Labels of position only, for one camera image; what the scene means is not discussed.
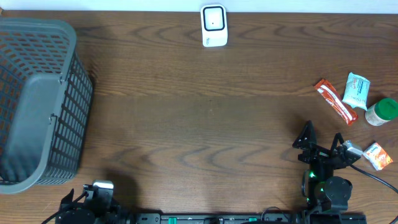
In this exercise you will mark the red snack packet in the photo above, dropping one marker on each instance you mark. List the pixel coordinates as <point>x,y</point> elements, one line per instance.
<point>331,96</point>

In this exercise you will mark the green lid jar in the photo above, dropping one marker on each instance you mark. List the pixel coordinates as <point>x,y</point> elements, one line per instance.
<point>381,112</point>

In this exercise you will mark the grey plastic basket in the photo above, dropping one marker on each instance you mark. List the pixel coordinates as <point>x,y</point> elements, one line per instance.
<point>46,95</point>

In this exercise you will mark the black mounting rail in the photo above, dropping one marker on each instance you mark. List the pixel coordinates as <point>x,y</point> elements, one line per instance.
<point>271,215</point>

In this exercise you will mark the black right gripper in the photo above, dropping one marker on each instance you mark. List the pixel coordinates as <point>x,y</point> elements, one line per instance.
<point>318,152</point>

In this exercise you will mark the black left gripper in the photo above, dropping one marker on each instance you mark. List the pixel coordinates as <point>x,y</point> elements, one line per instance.
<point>69,209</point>

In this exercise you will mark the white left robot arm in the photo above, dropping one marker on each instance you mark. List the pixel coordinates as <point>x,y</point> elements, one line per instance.
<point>126,217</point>

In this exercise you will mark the orange snack box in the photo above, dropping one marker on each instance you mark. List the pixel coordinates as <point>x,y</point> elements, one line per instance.
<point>377,156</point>

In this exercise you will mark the white barcode scanner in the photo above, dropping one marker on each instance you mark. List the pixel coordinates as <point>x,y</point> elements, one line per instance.
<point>214,27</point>

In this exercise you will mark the teal wet wipes pack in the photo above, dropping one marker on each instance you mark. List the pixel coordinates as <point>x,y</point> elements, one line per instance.
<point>356,91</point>

